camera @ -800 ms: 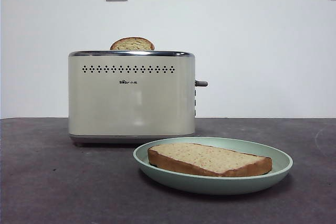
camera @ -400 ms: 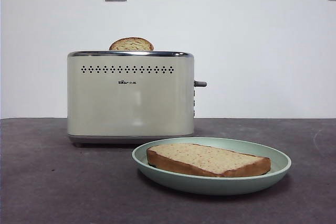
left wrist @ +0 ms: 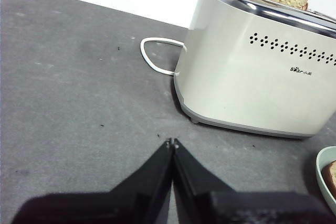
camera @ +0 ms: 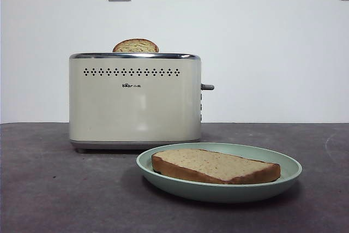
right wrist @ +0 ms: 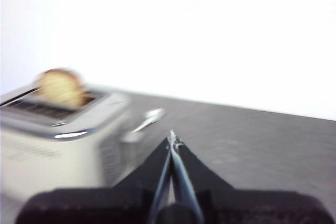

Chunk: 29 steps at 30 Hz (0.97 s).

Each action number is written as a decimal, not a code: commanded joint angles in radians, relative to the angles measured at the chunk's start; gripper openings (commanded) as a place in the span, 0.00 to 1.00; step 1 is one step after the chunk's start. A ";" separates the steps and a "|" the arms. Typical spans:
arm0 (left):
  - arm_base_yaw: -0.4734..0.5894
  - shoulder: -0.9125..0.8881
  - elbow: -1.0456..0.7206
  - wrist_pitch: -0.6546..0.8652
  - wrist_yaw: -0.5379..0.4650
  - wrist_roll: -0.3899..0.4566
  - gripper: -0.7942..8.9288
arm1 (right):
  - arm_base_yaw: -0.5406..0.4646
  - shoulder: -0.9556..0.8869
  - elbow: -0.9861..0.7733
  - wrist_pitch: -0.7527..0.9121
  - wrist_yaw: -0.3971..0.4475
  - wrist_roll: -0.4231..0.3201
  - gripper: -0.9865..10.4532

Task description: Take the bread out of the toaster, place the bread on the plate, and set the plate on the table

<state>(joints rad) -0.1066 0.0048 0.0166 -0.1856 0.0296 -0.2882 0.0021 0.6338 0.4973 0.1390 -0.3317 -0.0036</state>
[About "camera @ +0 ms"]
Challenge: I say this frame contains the brown toasted bread slice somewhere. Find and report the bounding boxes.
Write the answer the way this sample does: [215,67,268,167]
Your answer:
[151,148,281,185]
[112,38,160,53]

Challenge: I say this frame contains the pale green round plate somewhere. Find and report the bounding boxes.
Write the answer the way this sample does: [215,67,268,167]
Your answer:
[135,142,303,204]

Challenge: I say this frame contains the cream two-slot toaster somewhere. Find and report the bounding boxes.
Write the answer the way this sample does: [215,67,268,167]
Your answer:
[68,52,215,154]

